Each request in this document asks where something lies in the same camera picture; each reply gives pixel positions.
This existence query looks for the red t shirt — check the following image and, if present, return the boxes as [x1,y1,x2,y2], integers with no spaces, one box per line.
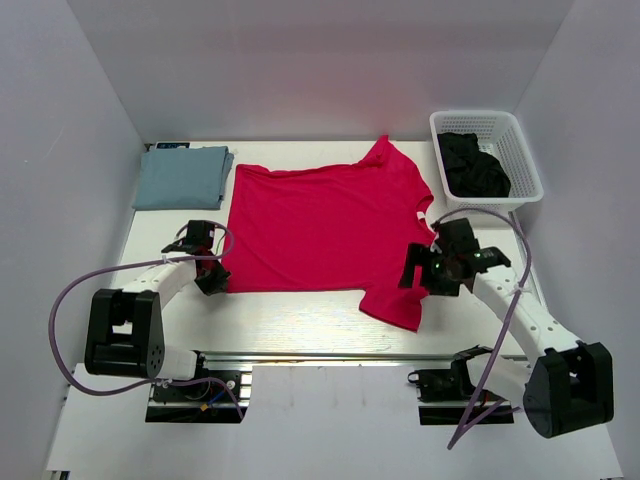
[222,137,434,331]

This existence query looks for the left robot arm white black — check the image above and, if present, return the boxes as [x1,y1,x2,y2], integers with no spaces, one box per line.
[85,220,231,381]

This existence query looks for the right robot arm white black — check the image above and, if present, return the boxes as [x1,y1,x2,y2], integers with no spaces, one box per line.
[399,219,614,441]

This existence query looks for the folded light blue t shirt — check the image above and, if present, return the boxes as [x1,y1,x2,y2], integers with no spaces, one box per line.
[132,146,235,211]

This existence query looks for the black clothes in basket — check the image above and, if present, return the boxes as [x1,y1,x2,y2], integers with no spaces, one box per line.
[437,132,511,198]

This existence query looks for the blue label sticker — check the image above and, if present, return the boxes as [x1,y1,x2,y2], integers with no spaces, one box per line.
[155,142,190,149]

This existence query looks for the white plastic basket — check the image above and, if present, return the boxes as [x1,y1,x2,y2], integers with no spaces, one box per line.
[429,110,544,214]

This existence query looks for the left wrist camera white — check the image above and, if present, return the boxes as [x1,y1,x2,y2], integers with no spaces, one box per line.
[161,237,200,255]

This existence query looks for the aluminium table edge rail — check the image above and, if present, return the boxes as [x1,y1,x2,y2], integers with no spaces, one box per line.
[199,350,526,365]

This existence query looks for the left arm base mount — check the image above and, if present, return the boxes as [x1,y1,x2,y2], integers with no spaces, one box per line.
[145,352,252,425]

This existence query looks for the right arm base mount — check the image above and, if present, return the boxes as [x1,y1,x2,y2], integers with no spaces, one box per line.
[407,346,516,426]

